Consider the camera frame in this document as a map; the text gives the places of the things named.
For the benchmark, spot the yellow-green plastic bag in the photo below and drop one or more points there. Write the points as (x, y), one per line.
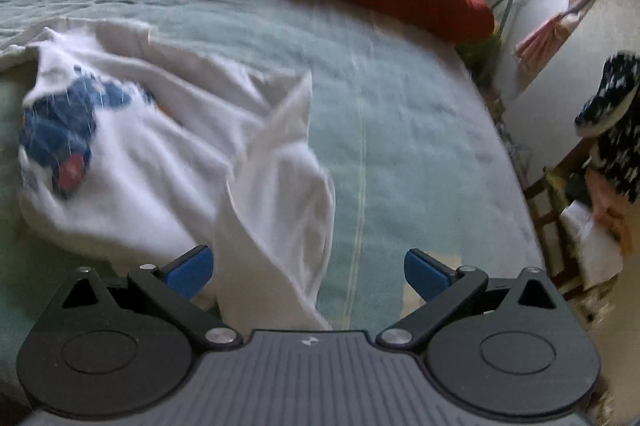
(480, 55)

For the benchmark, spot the white printed t-shirt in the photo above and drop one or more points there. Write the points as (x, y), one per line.
(160, 155)

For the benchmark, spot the wooden chair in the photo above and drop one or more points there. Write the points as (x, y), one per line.
(545, 206)

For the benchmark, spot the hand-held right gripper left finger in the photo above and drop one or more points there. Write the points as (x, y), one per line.
(192, 272)

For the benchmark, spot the pile of clothes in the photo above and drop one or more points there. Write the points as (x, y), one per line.
(595, 236)

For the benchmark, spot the green checked bed blanket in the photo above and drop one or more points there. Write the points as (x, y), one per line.
(425, 130)

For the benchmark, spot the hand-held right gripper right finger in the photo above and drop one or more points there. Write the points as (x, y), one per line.
(425, 273)

